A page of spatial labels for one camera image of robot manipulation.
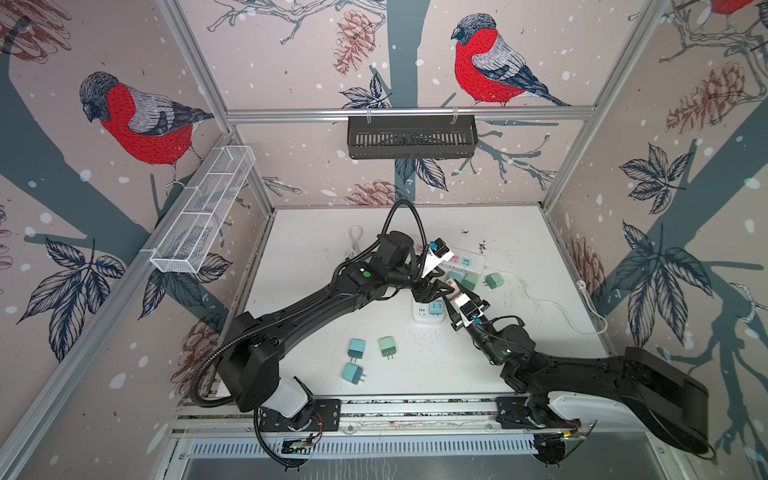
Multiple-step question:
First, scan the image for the white wire mesh shelf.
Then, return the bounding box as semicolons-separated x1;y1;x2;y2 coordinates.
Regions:
150;145;255;274

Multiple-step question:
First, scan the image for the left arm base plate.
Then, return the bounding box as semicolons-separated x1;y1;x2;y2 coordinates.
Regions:
255;399;341;433

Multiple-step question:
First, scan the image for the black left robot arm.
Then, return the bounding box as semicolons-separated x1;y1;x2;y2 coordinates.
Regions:
188;224;453;418

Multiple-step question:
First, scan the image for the white long strip cable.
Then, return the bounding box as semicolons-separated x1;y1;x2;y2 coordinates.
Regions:
482;263;608;337

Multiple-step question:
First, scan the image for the teal charger front left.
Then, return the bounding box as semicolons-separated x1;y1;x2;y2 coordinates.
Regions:
347;338;366;362

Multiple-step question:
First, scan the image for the white square power strip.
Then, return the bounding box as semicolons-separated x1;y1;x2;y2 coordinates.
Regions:
412;300;446;326

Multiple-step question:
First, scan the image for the green charger right of strip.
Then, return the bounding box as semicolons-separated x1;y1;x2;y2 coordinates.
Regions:
485;272;505;290

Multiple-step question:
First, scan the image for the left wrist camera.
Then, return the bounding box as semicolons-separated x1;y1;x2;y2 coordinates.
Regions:
421;238;454;278

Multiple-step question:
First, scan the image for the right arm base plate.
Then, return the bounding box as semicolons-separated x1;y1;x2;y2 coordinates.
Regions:
495;396;581;430

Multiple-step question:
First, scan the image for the light green charger near strip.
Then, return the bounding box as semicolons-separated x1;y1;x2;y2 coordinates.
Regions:
461;273;479;291

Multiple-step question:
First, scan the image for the black hanging basket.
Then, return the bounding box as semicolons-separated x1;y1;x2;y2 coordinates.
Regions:
347;115;479;160

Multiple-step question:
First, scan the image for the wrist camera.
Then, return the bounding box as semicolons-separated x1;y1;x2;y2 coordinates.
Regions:
421;238;454;278
450;304;487;330

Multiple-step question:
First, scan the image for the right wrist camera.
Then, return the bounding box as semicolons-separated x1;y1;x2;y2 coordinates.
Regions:
450;304;487;330

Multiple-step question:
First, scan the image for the pink charger plug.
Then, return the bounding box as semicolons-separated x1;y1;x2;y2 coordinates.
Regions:
446;279;463;298

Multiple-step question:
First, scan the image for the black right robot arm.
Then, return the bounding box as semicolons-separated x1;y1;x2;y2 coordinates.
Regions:
443;286;710;456

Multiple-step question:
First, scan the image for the teal charger near strip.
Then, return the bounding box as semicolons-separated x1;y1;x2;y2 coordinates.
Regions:
448;271;464;283

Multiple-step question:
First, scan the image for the white long power strip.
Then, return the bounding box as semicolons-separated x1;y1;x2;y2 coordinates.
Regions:
415;243;485;276

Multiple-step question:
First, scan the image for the green charger front middle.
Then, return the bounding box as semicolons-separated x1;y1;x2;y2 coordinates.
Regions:
378;336;397;359

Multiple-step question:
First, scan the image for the teal charger front lowest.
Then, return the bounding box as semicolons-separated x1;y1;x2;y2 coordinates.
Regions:
341;362;364;385

